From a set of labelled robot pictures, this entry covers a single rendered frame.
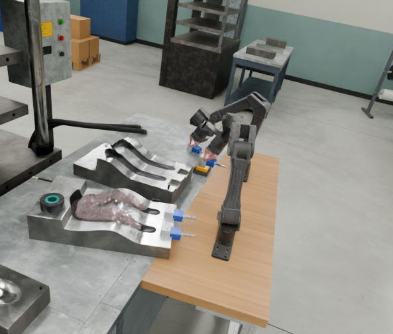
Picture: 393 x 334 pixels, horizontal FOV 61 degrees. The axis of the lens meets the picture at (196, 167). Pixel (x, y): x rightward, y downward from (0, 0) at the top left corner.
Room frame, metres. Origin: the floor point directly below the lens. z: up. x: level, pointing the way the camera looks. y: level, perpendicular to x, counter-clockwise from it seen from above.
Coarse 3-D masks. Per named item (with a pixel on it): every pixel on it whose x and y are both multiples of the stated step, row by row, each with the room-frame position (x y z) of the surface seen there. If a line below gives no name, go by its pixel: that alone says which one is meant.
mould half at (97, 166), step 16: (80, 160) 1.34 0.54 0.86; (96, 160) 1.37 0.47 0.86; (112, 160) 1.28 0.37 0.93; (128, 160) 1.34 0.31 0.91; (160, 160) 1.44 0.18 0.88; (80, 176) 1.30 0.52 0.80; (96, 176) 1.27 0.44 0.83; (112, 176) 1.25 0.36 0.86; (128, 176) 1.24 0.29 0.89; (176, 176) 1.31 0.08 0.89; (144, 192) 1.21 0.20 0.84; (160, 192) 1.20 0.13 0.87; (176, 192) 1.24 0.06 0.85
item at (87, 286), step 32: (160, 128) 2.00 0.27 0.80; (64, 160) 1.41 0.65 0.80; (192, 160) 1.65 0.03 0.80; (32, 192) 1.12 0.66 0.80; (192, 192) 1.34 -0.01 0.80; (0, 224) 0.90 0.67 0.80; (0, 256) 0.76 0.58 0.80; (32, 256) 0.79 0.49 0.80; (64, 256) 0.81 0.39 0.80; (96, 256) 0.84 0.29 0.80; (128, 256) 0.86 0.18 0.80; (64, 288) 0.69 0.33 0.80; (96, 288) 0.71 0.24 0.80; (128, 288) 0.73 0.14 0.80; (64, 320) 0.58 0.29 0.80; (96, 320) 0.60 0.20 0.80
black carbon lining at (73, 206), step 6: (78, 192) 1.05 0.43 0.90; (72, 198) 1.01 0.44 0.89; (78, 198) 1.04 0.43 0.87; (72, 204) 1.01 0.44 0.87; (72, 210) 0.97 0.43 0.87; (144, 210) 1.07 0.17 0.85; (150, 210) 1.08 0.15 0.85; (156, 210) 1.09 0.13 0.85; (138, 222) 0.98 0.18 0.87; (144, 228) 0.97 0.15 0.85; (150, 228) 0.98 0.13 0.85
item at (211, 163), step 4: (200, 156) 1.42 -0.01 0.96; (208, 156) 1.44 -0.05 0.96; (200, 160) 1.42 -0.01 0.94; (208, 160) 1.42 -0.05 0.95; (212, 160) 1.42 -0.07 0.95; (216, 160) 1.43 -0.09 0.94; (200, 164) 1.42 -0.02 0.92; (204, 164) 1.41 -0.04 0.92; (208, 164) 1.41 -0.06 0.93; (212, 164) 1.40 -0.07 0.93; (216, 164) 1.41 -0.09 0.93; (220, 164) 1.41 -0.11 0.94
